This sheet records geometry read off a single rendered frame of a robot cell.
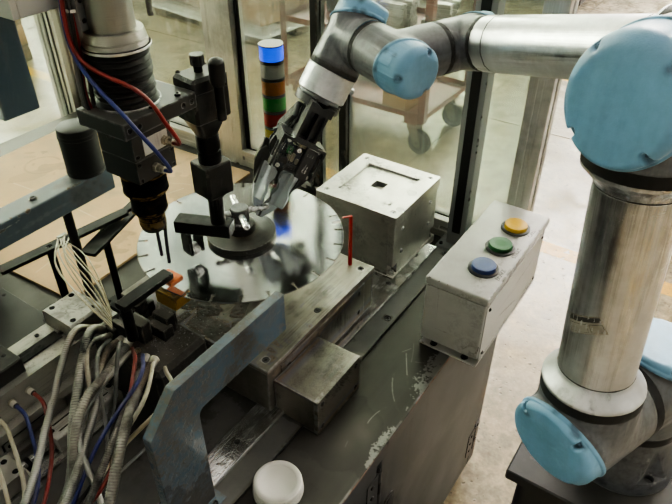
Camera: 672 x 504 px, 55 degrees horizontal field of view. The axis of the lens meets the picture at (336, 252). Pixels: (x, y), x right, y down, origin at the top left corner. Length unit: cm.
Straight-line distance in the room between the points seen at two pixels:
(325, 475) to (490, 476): 100
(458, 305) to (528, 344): 125
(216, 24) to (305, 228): 65
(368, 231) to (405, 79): 44
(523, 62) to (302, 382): 54
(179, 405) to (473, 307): 49
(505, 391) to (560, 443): 132
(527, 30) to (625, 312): 37
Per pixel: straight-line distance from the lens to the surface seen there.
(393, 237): 121
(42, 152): 186
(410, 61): 86
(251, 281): 96
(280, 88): 124
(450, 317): 108
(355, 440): 101
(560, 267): 266
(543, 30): 85
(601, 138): 60
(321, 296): 108
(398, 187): 128
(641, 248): 67
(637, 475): 101
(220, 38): 156
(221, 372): 82
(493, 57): 90
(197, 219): 96
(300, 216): 109
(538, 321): 239
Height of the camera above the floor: 155
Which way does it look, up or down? 37 degrees down
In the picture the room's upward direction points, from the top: straight up
